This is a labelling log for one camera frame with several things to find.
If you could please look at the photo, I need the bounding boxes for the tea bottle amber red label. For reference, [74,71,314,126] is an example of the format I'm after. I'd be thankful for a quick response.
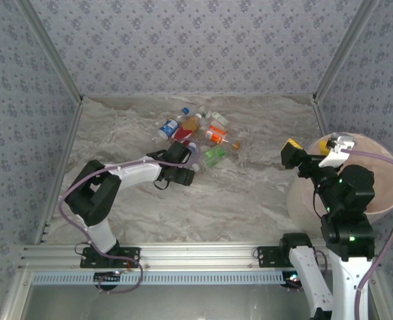
[172,112,204,143]

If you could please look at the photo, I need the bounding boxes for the pink bin with plastic liner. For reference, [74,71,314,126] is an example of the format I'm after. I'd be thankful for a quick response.
[286,133,393,234]

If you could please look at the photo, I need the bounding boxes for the green plastic bottle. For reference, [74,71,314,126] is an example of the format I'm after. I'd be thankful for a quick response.
[201,145,228,169]

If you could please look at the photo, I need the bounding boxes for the blue-cap bottle blue yellow label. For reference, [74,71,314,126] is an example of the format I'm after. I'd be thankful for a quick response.
[157,106,190,140]

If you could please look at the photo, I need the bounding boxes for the white-cap bottle orange label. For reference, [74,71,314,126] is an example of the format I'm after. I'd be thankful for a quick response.
[204,119,228,145]

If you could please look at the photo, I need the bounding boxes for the clear bottle amber cap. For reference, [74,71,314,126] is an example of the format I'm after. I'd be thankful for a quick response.
[221,139,242,151]

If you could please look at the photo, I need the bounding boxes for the white green drink carton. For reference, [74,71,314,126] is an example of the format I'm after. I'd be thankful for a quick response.
[211,111,230,126]

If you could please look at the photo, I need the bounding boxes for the black controller board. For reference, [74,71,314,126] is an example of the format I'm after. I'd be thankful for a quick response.
[93,271,122,291]
[281,271,303,291]

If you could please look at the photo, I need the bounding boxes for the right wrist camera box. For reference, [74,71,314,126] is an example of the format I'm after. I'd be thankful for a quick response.
[318,132,356,168]

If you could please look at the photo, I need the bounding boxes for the aluminium table side rail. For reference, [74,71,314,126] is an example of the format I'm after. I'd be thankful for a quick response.
[311,95,331,141]
[34,99,84,246]

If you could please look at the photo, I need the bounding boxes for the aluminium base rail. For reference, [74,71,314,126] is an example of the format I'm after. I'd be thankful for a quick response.
[19,243,382,269]

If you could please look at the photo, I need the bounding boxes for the aluminium frame post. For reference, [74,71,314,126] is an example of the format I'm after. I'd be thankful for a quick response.
[312,0,381,101]
[14,0,84,103]

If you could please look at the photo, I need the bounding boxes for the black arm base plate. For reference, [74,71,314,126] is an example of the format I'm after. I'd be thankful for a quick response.
[256,245,296,268]
[79,246,141,269]

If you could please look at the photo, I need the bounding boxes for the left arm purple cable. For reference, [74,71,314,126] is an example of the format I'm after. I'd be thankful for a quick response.
[58,141,202,295]

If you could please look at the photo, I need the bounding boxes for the slotted grey cable duct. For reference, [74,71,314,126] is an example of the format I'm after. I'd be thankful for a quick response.
[31,270,296,286]

